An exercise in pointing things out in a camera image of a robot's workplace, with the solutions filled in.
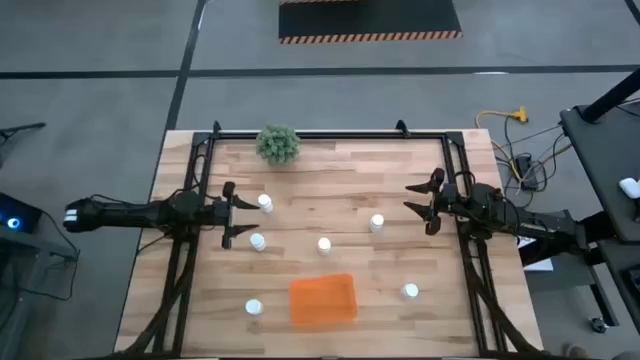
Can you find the white paper sign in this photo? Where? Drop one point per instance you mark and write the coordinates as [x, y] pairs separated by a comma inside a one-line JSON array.
[[540, 264]]

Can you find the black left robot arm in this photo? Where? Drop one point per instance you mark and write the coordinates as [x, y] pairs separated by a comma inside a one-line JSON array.
[[125, 215]]

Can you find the black metal pole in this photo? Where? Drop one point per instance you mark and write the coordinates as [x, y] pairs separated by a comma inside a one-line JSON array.
[[612, 97]]

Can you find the black metal stand leg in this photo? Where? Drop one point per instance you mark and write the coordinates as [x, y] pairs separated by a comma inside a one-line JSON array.
[[602, 300]]

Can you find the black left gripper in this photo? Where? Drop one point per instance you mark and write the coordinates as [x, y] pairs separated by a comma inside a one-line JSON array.
[[215, 212]]

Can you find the black metal table frame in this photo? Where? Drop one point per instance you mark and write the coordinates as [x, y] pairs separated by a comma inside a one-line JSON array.
[[325, 135]]

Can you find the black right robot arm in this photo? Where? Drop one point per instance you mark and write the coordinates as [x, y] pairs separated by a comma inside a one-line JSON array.
[[500, 207]]

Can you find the small green potted plant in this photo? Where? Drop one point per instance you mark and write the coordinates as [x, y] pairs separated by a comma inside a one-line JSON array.
[[277, 144]]

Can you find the small white case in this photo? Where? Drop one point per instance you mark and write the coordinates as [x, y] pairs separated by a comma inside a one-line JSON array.
[[630, 187]]

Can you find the black computer with blue light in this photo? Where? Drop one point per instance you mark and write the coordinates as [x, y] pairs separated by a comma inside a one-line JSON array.
[[15, 220]]

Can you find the black hazard-striped floor mat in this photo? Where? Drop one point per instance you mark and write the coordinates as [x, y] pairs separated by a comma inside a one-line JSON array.
[[370, 17]]

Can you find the black tripod leg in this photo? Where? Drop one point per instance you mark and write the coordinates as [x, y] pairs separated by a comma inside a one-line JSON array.
[[25, 128]]

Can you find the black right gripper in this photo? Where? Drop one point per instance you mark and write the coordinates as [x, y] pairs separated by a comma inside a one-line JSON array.
[[447, 200]]

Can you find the black power strip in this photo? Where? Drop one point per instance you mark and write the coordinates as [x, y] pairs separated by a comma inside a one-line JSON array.
[[525, 167]]

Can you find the orange plastic basket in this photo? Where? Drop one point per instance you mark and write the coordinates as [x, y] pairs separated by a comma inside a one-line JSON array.
[[322, 300]]

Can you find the black caster wheel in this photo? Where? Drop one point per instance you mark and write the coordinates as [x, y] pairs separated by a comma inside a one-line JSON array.
[[598, 325]]

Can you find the black side table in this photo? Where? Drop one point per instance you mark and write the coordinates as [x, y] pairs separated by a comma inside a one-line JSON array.
[[605, 160]]

